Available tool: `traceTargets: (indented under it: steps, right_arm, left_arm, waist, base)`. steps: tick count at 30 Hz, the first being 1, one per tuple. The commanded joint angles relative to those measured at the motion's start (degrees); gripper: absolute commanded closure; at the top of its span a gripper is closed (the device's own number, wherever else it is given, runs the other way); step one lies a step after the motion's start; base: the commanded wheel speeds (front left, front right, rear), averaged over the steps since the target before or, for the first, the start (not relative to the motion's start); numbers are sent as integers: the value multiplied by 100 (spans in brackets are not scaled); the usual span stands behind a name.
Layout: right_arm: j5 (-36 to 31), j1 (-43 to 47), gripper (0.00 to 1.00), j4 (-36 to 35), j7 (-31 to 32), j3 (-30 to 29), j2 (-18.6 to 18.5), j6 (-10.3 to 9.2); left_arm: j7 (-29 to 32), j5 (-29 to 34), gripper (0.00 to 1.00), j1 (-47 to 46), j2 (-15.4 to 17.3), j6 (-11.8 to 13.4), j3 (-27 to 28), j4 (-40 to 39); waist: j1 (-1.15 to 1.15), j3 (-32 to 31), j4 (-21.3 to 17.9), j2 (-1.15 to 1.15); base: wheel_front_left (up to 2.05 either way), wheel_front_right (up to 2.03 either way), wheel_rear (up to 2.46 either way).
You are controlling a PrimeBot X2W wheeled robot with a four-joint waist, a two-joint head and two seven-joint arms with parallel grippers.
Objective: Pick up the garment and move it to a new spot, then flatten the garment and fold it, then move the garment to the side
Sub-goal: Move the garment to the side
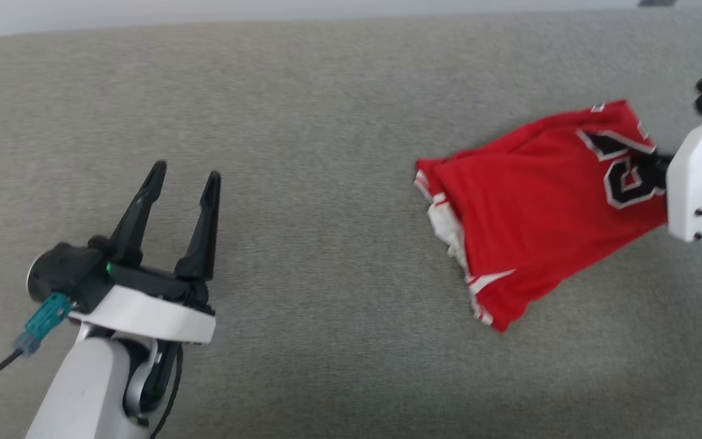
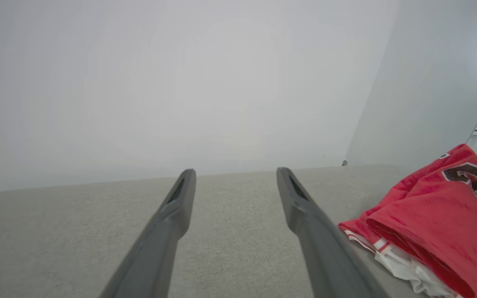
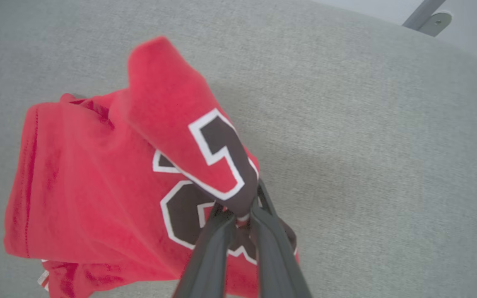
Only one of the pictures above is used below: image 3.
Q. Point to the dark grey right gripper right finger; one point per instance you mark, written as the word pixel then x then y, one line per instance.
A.
pixel 273 256

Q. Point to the red and white jersey shirt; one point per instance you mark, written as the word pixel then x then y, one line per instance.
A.
pixel 97 186

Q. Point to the grey metal bracket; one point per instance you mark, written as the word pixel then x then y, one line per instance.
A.
pixel 435 20

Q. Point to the grey fabric sofa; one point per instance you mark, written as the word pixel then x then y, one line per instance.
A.
pixel 367 165

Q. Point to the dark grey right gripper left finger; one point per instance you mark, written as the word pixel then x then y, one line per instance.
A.
pixel 209 260

